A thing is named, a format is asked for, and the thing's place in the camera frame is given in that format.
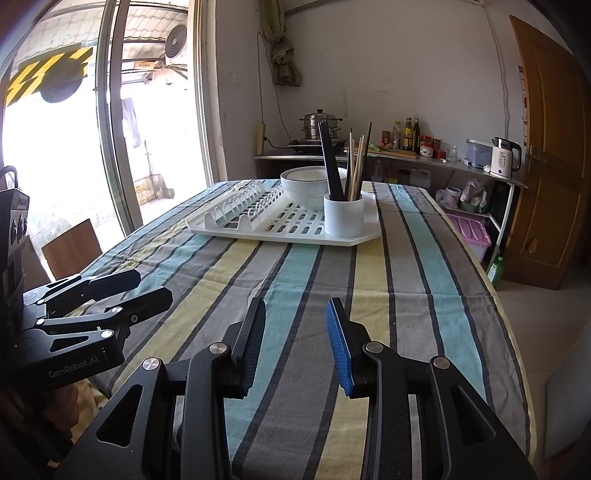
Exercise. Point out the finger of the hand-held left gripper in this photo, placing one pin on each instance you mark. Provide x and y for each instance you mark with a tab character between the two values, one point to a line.
147	304
115	280

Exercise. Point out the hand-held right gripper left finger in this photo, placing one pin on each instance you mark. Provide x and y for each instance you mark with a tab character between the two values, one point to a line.
254	341

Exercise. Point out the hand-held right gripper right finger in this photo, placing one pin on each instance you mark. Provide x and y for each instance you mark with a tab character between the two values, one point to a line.
337	346

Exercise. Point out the white cup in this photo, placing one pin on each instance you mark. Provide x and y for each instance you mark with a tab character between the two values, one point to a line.
342	219

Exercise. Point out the wooden chopstick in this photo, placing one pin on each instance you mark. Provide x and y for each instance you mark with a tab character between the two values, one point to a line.
352	177
359	159
356	173
365	143

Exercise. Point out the wooden chair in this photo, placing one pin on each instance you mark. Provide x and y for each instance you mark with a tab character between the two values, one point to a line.
69	249

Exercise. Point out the striped tablecloth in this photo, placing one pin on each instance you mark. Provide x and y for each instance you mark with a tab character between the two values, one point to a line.
415	286

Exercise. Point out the white plastic dish rack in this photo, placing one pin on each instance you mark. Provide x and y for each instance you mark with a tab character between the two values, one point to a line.
286	226

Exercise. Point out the white ceramic bowl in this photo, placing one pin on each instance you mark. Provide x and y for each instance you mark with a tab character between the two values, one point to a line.
304	174
300	196

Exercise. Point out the hanging blue clothes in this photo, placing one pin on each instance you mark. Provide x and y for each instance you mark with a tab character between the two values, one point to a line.
131	122

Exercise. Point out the pink lid storage box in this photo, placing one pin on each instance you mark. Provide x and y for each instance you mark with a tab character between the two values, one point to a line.
471	235

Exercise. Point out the green bottle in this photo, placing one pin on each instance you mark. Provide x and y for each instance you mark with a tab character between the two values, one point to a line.
495	272

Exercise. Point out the steel kitchen table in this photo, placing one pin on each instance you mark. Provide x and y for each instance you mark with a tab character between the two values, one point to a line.
272	159

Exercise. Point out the white plastic jug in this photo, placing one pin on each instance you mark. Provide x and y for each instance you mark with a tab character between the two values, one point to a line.
421	177

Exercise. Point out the white mug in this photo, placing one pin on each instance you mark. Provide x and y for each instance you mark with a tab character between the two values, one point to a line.
453	196

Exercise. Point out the beige power strip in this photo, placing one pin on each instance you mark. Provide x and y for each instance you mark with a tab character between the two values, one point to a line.
262	138

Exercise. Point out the wooden cutting board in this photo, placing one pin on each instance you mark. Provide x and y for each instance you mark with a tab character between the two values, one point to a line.
401	153

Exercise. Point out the black induction stove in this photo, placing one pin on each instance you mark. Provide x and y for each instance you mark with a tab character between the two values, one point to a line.
304	144

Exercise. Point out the plastic packets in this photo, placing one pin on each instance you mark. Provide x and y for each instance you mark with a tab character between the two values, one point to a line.
475	196

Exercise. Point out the small red jar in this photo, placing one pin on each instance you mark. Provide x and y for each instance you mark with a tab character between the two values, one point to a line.
386	138

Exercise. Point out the red lid jar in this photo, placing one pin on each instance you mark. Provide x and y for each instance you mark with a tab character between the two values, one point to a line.
437	148
427	147

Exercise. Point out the yellow black striped sign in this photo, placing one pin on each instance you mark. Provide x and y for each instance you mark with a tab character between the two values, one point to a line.
46	74

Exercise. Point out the clear bottle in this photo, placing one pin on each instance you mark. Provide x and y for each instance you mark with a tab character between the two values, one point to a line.
397	136

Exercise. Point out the steel shelf table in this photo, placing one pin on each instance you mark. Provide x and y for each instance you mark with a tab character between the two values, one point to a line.
461	166

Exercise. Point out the yellow label bottle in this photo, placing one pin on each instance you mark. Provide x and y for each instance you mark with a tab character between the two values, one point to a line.
408	136

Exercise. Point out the steel steamer pot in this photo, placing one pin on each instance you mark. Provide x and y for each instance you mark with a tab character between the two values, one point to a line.
311	124

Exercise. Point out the dark sauce bottle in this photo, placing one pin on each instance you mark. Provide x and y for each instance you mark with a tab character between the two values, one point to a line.
416	136

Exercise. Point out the drinking glass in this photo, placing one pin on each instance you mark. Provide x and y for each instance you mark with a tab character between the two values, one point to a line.
452	153

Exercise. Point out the clear plastic container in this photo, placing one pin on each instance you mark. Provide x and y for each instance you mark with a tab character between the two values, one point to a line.
478	154

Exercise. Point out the outdoor fan unit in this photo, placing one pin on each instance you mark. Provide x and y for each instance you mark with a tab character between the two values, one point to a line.
177	44

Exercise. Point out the white electric kettle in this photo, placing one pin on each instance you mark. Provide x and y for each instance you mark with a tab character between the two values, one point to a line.
503	159

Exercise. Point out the wooden door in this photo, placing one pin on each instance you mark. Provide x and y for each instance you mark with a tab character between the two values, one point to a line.
554	184

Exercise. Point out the tied beige curtain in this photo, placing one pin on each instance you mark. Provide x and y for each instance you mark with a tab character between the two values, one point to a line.
286	60

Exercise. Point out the sliding window frame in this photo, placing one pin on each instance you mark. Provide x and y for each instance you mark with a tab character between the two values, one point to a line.
108	138

